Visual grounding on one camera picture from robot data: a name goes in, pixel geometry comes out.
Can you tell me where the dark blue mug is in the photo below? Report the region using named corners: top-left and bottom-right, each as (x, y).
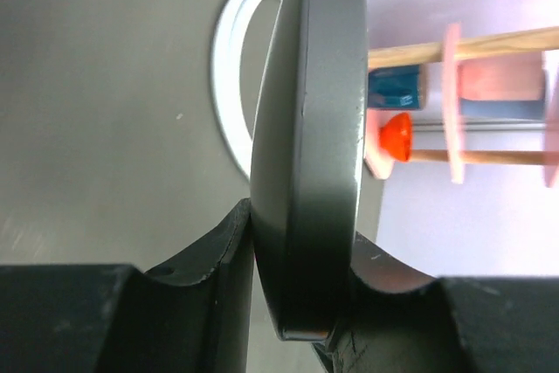
top-left (368, 65), bottom-right (428, 111)

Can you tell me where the white shower hose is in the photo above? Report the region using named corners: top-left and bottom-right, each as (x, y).
top-left (209, 0), bottom-right (289, 181)

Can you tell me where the pink cup on shelf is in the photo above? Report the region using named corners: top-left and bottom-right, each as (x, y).
top-left (459, 60), bottom-right (544, 101)

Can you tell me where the grey shower head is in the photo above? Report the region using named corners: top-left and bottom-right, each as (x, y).
top-left (250, 0), bottom-right (368, 342)

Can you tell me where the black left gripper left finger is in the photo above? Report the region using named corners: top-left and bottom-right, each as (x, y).
top-left (1, 200), bottom-right (253, 372)

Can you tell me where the pink three-tier shelf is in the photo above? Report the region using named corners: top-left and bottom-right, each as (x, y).
top-left (365, 24), bottom-right (558, 188)

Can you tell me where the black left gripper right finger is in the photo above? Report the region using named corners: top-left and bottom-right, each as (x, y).
top-left (313, 234), bottom-right (558, 372)

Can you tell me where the orange bowl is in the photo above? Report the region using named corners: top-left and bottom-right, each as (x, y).
top-left (379, 113), bottom-right (413, 162)

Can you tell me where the blue cup on middle shelf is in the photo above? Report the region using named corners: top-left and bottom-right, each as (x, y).
top-left (459, 99), bottom-right (546, 121)

